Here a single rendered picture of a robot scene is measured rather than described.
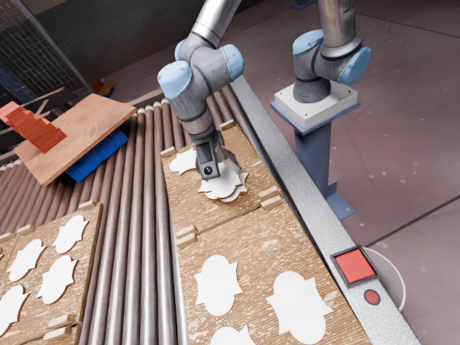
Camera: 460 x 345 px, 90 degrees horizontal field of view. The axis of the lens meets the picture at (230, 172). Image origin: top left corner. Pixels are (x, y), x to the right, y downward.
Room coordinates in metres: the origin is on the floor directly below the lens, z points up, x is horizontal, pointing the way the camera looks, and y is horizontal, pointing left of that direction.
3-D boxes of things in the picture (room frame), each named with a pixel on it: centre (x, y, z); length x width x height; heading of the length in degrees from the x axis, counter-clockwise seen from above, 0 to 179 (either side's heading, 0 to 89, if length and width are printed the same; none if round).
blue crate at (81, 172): (1.08, 0.60, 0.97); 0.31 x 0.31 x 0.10; 33
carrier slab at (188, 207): (0.58, 0.06, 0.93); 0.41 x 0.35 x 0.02; 1
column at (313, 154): (0.78, -0.45, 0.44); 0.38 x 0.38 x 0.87; 4
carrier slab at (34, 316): (0.49, 0.70, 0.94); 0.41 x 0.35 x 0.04; 176
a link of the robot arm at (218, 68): (0.55, -0.07, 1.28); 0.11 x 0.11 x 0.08; 16
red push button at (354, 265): (0.13, -0.17, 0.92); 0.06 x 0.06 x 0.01; 86
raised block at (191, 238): (0.35, 0.20, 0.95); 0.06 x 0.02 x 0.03; 89
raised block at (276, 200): (0.35, -0.07, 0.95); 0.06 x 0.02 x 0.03; 89
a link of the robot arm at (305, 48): (0.77, -0.45, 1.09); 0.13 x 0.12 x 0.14; 16
